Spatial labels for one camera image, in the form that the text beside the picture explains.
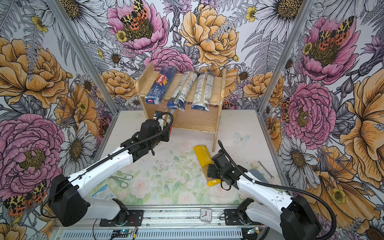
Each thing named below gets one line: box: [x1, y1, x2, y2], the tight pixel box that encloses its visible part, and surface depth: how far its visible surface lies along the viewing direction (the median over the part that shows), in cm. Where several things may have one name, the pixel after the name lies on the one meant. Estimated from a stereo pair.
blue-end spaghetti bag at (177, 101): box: [166, 70, 198, 112], surface depth 67 cm
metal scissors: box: [107, 174, 134, 189], surface depth 87 cm
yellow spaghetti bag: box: [193, 144, 221, 187], surface depth 96 cm
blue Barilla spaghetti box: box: [145, 66, 178, 105], surface depth 70 cm
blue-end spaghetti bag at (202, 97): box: [191, 71, 215, 112], surface depth 67 cm
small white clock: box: [200, 208, 213, 223], surface depth 75 cm
